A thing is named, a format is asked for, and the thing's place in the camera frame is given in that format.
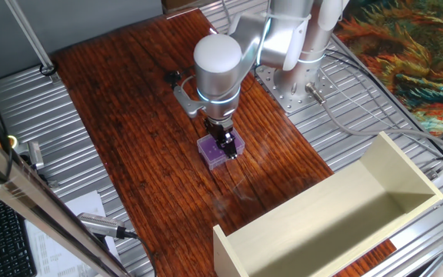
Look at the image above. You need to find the brown wood grain board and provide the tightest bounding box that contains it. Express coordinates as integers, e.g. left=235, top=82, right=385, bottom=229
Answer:
left=52, top=8, right=398, bottom=277

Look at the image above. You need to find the slanted aluminium frame post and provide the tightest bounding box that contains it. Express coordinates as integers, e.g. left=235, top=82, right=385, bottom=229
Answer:
left=5, top=0, right=59, bottom=78

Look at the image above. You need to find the silver camera with ribbed housing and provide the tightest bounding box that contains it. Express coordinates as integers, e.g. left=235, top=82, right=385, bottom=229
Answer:
left=76, top=212, right=128, bottom=240

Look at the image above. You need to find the printed paper sheet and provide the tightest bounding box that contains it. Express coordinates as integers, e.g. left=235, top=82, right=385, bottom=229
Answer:
left=25, top=190, right=109, bottom=277

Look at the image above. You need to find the colourful painted cloth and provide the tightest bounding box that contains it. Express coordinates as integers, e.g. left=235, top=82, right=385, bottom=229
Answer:
left=335, top=0, right=443, bottom=135

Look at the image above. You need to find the clear box with purple insert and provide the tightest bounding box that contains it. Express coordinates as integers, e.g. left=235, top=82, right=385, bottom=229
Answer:
left=196, top=128, right=246, bottom=171

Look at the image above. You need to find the aluminium frame beam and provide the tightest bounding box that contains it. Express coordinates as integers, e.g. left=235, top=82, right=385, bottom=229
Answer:
left=0, top=111, right=131, bottom=277

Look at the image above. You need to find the cream wooden shelf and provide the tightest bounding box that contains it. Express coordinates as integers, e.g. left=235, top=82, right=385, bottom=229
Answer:
left=212, top=131, right=443, bottom=277

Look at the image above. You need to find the brown cardboard box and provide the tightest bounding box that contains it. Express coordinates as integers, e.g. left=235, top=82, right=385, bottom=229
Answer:
left=162, top=0, right=207, bottom=15

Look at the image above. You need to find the black keyboard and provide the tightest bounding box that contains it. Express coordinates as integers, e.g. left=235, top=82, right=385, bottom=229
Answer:
left=0, top=184, right=38, bottom=277

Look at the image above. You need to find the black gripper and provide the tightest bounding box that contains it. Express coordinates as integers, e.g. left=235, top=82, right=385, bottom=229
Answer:
left=205, top=118, right=238, bottom=159

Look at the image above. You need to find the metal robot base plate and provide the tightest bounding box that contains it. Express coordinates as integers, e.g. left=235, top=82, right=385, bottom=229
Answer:
left=255, top=64, right=338, bottom=114

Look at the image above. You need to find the thick grey robot cable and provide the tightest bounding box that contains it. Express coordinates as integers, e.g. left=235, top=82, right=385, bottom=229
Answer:
left=305, top=82, right=443, bottom=155

